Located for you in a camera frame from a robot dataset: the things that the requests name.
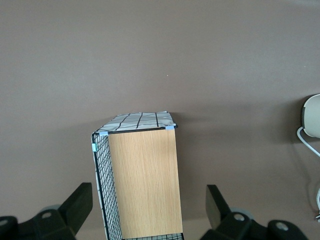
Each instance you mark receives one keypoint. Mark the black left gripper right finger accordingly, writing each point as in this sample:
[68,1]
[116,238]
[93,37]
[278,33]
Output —
[217,212]

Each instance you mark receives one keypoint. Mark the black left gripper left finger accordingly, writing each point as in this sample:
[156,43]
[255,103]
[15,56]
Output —
[75,212]

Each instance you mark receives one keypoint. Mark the white two-slot toaster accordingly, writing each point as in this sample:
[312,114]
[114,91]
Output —
[312,115]

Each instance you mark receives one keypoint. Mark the light wooden shelf insert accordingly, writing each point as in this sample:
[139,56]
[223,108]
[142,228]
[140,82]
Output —
[145,185]

